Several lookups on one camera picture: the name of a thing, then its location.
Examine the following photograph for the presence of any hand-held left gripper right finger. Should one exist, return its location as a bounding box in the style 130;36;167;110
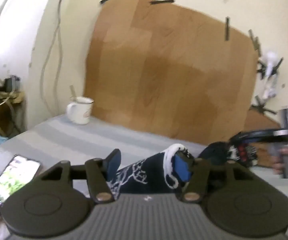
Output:
174;153;256;203

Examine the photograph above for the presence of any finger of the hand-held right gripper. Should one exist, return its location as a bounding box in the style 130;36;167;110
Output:
230;129;274;143

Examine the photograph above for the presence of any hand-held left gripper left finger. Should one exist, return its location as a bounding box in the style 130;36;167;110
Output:
34;149;122;203

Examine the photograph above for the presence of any dark patterned knit sweater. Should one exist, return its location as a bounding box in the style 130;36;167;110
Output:
106;141;259;195

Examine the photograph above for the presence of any black tape cross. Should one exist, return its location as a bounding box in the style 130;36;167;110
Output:
250;96;278;115

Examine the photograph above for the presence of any striped bed sheet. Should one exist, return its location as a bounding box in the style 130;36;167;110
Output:
0;115;288;240

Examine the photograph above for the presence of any white enamel mug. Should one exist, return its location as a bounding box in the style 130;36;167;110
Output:
66;96;94;125

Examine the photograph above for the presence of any wood-pattern vinyl sheet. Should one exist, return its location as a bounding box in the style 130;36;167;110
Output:
84;0;259;145

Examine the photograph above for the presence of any black smartphone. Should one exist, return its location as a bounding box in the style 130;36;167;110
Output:
0;155;42;214

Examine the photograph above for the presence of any wooden side table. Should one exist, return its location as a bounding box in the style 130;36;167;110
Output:
0;91;27;137

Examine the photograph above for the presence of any grey power adapter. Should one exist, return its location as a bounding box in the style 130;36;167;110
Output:
4;75;22;93

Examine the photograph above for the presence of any white taped wall fixture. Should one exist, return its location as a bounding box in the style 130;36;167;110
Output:
257;51;284;100

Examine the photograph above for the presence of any grey wall cable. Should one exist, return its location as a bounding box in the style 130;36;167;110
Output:
40;17;62;115
49;0;71;117

